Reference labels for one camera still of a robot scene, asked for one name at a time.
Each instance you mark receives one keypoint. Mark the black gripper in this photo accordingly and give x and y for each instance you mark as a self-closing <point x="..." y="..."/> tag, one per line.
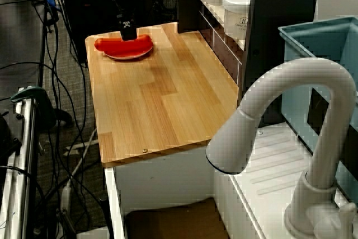
<point x="124" y="4"/>

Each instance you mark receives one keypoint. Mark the red toy sausage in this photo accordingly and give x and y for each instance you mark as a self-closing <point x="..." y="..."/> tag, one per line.
<point x="109" y="44"/>

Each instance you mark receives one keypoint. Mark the red plate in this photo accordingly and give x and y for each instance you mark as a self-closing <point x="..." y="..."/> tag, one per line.
<point x="131" y="54"/>

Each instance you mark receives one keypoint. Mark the black computer tower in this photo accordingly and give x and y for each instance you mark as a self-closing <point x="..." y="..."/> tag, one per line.
<point x="89" y="12"/>

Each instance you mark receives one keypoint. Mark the white shelf ledge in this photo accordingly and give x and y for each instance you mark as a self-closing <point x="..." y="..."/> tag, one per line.
<point x="216" y="12"/>

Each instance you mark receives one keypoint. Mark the large printed white-lid jar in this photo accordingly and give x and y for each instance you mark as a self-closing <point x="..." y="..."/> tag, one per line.
<point x="236" y="15"/>

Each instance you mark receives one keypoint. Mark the green clamp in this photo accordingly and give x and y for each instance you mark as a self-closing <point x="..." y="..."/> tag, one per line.
<point x="30" y="93"/>

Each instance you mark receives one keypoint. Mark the white toy kitchen cabinet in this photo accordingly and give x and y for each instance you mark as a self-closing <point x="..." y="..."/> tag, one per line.
<point x="167" y="177"/>

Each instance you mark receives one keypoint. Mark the dark upright panel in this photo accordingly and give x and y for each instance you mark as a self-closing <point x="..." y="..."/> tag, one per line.
<point x="279" y="4"/>

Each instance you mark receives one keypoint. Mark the teal plastic bin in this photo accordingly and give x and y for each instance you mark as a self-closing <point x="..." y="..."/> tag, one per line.
<point x="296" y="48"/>

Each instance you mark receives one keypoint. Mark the grey white faucet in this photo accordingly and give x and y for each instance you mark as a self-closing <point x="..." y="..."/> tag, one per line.
<point x="321" y="74"/>

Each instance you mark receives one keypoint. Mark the metal rail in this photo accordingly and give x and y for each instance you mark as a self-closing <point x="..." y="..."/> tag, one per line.
<point x="23" y="152"/>

